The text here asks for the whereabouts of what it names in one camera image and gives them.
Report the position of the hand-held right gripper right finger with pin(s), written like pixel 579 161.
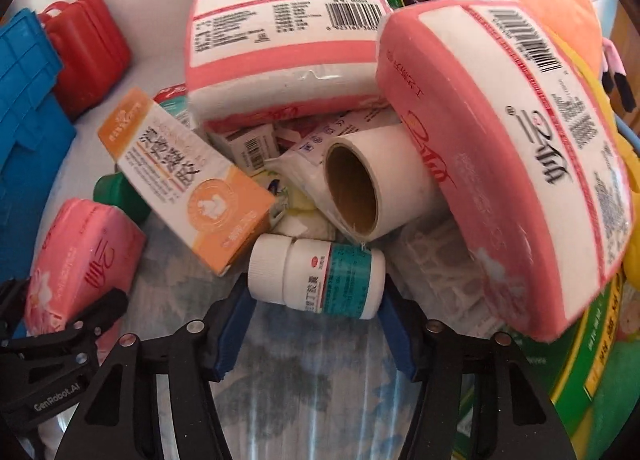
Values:
pixel 400 335

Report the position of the red plastic case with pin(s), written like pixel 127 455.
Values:
pixel 90 55

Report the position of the orange medicine box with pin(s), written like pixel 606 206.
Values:
pixel 165 165

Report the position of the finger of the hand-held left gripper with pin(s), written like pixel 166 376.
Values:
pixel 107 307
pixel 10 300

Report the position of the small white barcode box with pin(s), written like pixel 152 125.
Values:
pixel 250 148

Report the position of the orange plush toy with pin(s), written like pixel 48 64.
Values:
pixel 560 15

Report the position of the green round cap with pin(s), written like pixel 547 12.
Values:
pixel 112 195

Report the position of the pink tissue pack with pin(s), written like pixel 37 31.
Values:
pixel 85 250
pixel 280 65
pixel 500 165

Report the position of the blue plastic crate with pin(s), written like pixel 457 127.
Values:
pixel 25 115

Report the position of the red white small box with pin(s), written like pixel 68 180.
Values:
pixel 172 96

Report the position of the white medicine bottle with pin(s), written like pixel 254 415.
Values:
pixel 310 275

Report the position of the white roll with cardboard core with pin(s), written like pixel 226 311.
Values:
pixel 410 175

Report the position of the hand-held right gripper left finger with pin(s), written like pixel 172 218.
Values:
pixel 227 340

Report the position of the pink black plush toy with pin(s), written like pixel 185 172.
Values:
pixel 617 70

